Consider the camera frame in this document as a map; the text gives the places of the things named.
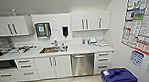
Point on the stainless steel dishwasher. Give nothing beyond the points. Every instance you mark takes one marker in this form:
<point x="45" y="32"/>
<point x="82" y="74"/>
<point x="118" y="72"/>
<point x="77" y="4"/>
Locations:
<point x="82" y="64"/>

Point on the blue dish soap bottle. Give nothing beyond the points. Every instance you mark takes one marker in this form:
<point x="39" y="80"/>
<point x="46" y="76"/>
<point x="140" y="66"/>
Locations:
<point x="84" y="41"/>

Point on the white two-door sink cabinet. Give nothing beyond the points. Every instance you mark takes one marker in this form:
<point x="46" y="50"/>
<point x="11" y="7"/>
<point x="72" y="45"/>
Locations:
<point x="53" y="67"/>

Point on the steel paper towel dispenser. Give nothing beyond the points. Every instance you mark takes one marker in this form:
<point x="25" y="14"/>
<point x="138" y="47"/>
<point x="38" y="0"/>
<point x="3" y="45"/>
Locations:
<point x="42" y="30"/>

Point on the white drawer unit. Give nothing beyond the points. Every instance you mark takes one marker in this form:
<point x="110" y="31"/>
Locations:
<point x="26" y="68"/>
<point x="103" y="62"/>

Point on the grey bin with blue lid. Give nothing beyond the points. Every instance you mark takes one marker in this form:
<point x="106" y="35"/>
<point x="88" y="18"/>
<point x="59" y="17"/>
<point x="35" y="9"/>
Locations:
<point x="118" y="76"/>

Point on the teal bottle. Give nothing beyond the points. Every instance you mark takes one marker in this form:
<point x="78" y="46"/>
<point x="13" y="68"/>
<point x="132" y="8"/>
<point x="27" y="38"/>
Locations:
<point x="13" y="12"/>

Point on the black built-in microwave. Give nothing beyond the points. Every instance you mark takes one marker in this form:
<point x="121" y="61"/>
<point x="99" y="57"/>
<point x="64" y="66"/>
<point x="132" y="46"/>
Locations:
<point x="4" y="64"/>

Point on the white drawer under microwave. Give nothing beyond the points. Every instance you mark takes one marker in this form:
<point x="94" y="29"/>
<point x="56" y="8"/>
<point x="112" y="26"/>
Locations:
<point x="6" y="76"/>

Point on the black wall soap dispenser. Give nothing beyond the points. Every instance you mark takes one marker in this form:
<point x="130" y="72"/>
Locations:
<point x="65" y="31"/>

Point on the large colourful wall poster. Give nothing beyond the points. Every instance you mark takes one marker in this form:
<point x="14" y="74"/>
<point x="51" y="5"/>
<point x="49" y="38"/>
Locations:
<point x="141" y="21"/>

